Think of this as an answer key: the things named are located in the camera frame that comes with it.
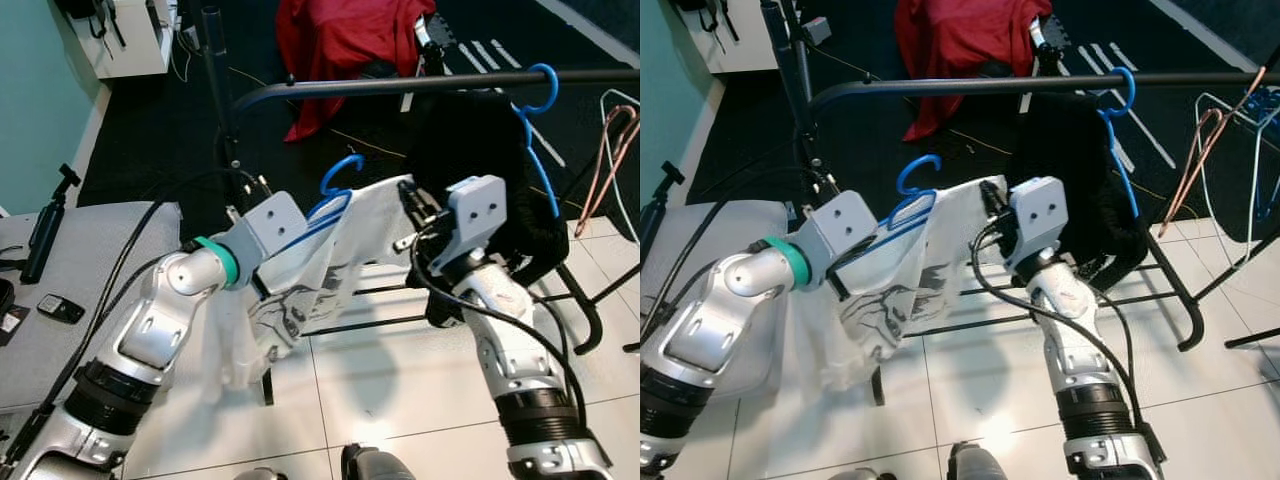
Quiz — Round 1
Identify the white printed shirt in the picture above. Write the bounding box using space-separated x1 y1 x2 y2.
200 175 421 393
790 175 1006 393

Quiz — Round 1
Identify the blue plastic clothes hanger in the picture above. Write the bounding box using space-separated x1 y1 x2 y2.
1095 65 1143 221
860 153 943 251
508 62 563 221
290 153 367 246

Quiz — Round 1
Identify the pink clothes hanger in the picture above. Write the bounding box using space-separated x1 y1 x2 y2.
583 103 641 238
1160 65 1271 238

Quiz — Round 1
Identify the red draped cloth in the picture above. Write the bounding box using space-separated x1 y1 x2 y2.
275 0 438 144
893 0 1054 143

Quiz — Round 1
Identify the black tripod stick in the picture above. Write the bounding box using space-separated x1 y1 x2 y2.
20 163 83 286
640 160 687 246

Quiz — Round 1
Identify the black phone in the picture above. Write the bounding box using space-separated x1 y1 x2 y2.
37 292 87 325

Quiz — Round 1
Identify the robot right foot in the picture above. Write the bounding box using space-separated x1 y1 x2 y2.
945 440 1016 480
340 443 416 480

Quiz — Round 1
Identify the white cabinet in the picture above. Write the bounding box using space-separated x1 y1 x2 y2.
672 0 781 76
55 0 179 81

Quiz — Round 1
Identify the blue clothes hangers bunch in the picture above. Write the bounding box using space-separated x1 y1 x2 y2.
1252 85 1280 219

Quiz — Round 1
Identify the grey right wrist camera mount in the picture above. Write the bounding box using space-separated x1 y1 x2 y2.
443 175 509 273
1005 175 1069 269

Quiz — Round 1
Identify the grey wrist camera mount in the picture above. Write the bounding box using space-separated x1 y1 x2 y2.
443 175 509 273
795 190 881 276
218 190 309 273
1005 175 1069 269

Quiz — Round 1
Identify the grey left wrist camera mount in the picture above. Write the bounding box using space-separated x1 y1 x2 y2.
795 190 881 276
218 190 309 273

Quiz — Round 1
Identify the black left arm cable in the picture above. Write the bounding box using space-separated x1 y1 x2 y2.
0 168 263 476
640 165 836 346

